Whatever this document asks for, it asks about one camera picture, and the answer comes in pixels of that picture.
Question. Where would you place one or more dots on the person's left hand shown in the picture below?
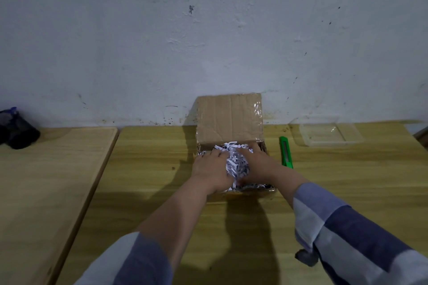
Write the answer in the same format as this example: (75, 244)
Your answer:
(210, 172)

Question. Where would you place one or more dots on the person's right hand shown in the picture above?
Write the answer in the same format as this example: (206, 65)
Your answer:
(259, 165)

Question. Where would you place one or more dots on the person's right fingers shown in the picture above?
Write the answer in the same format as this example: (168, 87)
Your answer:
(245, 150)

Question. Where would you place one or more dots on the person's left fingers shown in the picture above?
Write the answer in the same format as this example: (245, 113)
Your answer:
(216, 154)

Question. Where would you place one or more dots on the shredded white paper filling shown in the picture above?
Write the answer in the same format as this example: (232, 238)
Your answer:
(236, 165)

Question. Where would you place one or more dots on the person's left forearm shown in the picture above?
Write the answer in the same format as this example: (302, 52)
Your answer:
(157, 228)

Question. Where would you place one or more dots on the person's right forearm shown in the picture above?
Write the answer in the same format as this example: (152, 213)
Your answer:
(341, 228)

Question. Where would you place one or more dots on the brown cardboard box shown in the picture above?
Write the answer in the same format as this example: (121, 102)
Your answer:
(230, 121)

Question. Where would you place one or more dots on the green utility knife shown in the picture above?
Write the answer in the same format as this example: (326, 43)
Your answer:
(286, 153)

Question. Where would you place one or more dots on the clear plastic container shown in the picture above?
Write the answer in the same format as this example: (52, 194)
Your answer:
(329, 132)

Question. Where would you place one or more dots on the black pouch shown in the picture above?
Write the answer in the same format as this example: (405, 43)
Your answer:
(17, 131)

